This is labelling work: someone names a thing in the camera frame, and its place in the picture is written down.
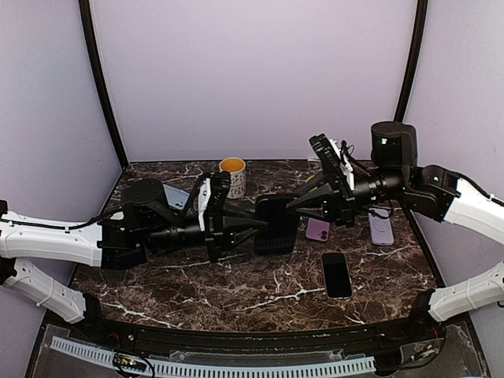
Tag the lilac phone case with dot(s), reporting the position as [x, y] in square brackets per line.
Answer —
[380, 227]

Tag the black left frame post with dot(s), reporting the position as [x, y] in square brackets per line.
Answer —
[100, 81]

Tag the white mug orange inside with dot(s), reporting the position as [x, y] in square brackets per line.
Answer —
[237, 169]

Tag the black phone purple edge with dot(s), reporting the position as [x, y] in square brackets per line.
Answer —
[272, 209]

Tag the light blue phone case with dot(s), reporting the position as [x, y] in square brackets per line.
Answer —
[177, 198]

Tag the white slotted cable duct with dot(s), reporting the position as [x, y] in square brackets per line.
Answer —
[129, 365]

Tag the black front table rail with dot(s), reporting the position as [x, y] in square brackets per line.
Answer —
[375, 339]

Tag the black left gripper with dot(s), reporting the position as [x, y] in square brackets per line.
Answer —
[216, 223]

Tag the pink phone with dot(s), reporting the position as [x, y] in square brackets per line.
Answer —
[317, 230]

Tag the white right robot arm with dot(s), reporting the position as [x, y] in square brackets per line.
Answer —
[432, 191]

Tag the black frame post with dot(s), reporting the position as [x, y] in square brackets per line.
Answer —
[412, 60]
[100, 81]

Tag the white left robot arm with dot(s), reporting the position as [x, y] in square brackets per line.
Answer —
[152, 217]

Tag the black right frame post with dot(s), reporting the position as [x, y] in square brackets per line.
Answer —
[412, 60]

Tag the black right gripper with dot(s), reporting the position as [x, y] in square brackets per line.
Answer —
[339, 204]

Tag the clear magsafe phone case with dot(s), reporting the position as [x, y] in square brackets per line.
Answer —
[338, 298]

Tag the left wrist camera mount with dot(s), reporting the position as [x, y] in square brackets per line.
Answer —
[208, 186]

